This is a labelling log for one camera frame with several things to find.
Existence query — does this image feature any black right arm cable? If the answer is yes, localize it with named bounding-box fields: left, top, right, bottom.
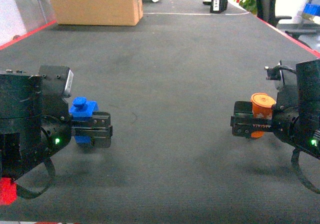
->
left=290, top=147, right=320, bottom=195

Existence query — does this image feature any dark grey table mat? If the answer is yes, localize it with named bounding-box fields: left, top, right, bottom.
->
left=0, top=0, right=320, bottom=224

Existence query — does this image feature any black bin with label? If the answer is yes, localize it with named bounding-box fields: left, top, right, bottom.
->
left=210, top=0, right=228, bottom=14

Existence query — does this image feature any blue 3D-printed part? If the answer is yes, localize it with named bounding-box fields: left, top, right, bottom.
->
left=68, top=96, right=100, bottom=145

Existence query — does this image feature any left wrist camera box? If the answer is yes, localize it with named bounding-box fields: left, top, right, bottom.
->
left=38, top=65, right=74, bottom=98

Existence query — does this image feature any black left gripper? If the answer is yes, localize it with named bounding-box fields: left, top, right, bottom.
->
left=40, top=94, right=113, bottom=157

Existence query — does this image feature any black office chair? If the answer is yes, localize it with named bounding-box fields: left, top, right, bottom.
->
left=254, top=0, right=318, bottom=47

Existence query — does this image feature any orange plastic cap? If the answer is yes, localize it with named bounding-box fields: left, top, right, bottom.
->
left=249, top=92, right=277, bottom=139

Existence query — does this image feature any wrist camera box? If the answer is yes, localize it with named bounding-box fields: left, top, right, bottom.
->
left=264, top=60, right=297, bottom=91
left=38, top=65, right=74, bottom=98

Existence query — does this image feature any brown cardboard box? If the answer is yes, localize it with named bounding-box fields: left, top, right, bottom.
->
left=50, top=0, right=143, bottom=26

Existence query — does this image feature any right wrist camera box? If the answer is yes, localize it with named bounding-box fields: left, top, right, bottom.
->
left=264, top=60, right=297, bottom=91

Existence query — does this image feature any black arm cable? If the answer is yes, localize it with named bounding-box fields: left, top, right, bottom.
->
left=14, top=157, right=56, bottom=200
left=290, top=147, right=320, bottom=195

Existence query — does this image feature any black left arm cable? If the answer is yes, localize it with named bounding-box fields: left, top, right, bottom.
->
left=14, top=157, right=56, bottom=200

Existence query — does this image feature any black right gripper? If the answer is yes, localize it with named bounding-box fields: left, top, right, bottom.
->
left=230, top=86, right=320, bottom=159

